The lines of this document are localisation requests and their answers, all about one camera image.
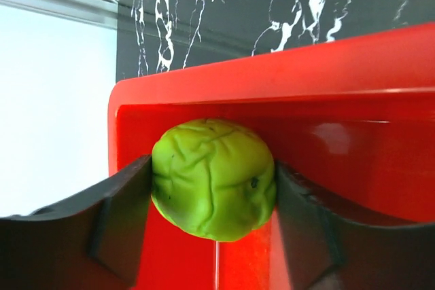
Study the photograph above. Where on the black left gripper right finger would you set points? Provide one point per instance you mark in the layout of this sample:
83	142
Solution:
330	242

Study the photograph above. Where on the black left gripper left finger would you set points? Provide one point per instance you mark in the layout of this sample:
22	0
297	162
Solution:
90	240

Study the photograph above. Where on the red plastic tray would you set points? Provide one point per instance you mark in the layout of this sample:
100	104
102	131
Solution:
355	117

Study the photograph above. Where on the green round cabbage toy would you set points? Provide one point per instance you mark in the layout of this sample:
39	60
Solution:
214	179

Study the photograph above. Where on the left aluminium frame post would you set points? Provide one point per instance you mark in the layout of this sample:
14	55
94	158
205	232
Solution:
102	13

